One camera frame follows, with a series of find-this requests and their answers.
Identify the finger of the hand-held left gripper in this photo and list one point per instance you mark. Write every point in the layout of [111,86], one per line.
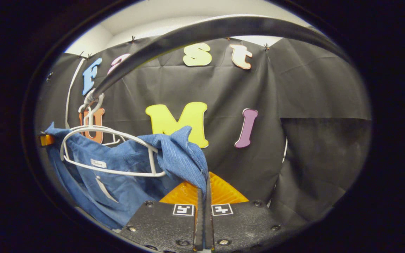
[47,140]

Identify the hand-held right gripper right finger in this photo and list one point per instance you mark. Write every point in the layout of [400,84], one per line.
[209,225]

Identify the blue shirt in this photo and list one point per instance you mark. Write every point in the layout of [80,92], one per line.
[125,189]

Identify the black backdrop cloth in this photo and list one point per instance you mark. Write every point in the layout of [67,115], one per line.
[294,88]

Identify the black clothes rail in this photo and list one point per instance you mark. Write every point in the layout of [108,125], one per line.
[223,26]

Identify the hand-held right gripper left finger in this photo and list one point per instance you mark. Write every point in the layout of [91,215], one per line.
[199,228]

